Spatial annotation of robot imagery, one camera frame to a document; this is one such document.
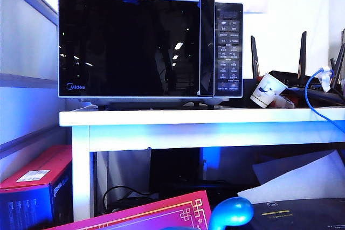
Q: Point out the black glass microwave door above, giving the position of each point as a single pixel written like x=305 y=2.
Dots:
x=129 y=52

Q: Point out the silver Midea microwave oven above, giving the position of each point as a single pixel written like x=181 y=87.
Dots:
x=229 y=52

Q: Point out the magenta box gold pattern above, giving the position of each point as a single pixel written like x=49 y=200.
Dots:
x=161 y=214

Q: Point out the red and black cardboard box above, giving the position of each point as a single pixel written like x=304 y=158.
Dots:
x=32 y=164

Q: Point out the black box yellow print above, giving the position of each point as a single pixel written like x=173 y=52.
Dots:
x=296 y=214

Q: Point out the white table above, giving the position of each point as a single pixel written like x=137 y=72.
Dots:
x=188 y=117

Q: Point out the black computer case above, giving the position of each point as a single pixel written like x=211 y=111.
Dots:
x=175 y=165

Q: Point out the white paper cup blue print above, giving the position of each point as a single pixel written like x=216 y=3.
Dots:
x=265 y=91

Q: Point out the small red white package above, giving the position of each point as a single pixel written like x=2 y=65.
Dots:
x=283 y=102

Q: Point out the black router with antennas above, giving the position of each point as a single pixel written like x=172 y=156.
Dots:
x=291 y=76

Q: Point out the grey paper sheet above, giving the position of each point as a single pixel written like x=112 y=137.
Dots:
x=275 y=172

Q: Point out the glossy blue rounded object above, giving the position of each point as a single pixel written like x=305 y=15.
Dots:
x=231 y=211

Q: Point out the white paper sheet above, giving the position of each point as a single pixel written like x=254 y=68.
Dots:
x=310 y=184

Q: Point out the grey partition frame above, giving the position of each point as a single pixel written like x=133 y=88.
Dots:
x=27 y=80

